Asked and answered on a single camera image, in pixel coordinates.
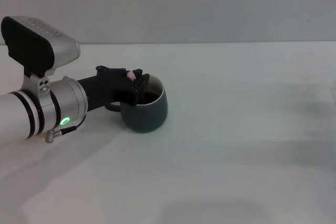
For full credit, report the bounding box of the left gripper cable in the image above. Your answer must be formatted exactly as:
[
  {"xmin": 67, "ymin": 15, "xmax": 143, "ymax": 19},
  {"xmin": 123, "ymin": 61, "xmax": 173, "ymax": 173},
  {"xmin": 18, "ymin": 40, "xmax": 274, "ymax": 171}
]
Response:
[{"xmin": 45, "ymin": 115, "xmax": 88, "ymax": 144}]

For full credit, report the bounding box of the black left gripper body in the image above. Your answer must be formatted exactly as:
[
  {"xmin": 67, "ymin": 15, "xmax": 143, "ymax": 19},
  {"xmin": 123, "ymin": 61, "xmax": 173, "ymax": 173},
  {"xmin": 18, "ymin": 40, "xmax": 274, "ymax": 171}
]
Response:
[{"xmin": 76, "ymin": 65, "xmax": 135, "ymax": 114}]

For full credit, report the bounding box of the dark grey ceramic coffee mug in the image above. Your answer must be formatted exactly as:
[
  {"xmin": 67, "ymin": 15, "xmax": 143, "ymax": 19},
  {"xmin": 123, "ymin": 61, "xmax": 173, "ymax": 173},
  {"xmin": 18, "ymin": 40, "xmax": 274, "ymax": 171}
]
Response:
[{"xmin": 104, "ymin": 74, "xmax": 169, "ymax": 134}]

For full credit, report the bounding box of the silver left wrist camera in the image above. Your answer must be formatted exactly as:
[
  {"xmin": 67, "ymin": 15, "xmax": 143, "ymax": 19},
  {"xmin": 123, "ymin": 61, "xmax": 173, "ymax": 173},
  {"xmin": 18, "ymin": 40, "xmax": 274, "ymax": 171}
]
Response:
[{"xmin": 0, "ymin": 16, "xmax": 81, "ymax": 78}]

